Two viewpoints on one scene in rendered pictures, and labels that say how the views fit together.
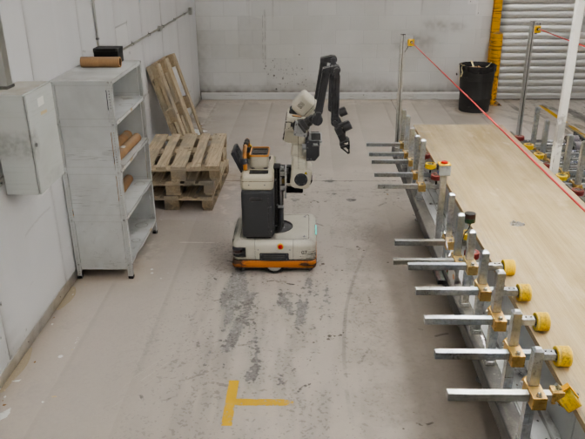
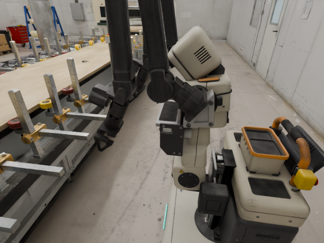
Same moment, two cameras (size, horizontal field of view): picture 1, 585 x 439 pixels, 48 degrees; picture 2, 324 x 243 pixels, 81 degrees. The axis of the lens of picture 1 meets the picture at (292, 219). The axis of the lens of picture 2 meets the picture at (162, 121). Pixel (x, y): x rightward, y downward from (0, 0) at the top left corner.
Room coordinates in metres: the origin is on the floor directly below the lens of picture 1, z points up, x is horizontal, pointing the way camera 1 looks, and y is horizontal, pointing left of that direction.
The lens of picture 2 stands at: (5.69, -0.13, 1.44)
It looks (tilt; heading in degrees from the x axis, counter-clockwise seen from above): 30 degrees down; 187
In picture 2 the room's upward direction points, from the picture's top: 1 degrees clockwise
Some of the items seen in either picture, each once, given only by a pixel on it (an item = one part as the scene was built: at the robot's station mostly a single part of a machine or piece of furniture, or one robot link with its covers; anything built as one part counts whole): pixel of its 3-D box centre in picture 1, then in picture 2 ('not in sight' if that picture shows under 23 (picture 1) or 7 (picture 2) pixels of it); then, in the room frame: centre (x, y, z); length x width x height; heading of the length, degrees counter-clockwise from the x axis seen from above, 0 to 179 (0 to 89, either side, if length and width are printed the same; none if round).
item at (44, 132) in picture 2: (399, 161); (51, 133); (4.87, -0.84, 0.84); 0.43 x 0.03 x 0.04; 88
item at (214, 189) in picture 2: (295, 178); (196, 180); (4.96, -0.03, 0.68); 0.28 x 0.27 x 0.25; 178
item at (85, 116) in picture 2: (403, 174); (76, 115); (4.62, -0.84, 0.82); 0.43 x 0.03 x 0.04; 88
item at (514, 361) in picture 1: (513, 352); not in sight; (2.14, -0.86, 0.95); 0.14 x 0.06 x 0.05; 178
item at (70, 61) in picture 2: (420, 171); (76, 90); (4.41, -0.92, 0.92); 0.04 x 0.04 x 0.48; 88
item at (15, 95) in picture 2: (410, 156); (30, 131); (4.91, -0.94, 0.87); 0.04 x 0.04 x 0.48; 88
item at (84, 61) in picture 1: (100, 62); not in sight; (5.10, 1.47, 1.59); 0.30 x 0.08 x 0.08; 88
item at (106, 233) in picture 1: (110, 166); not in sight; (4.99, 1.47, 0.78); 0.90 x 0.45 x 1.55; 178
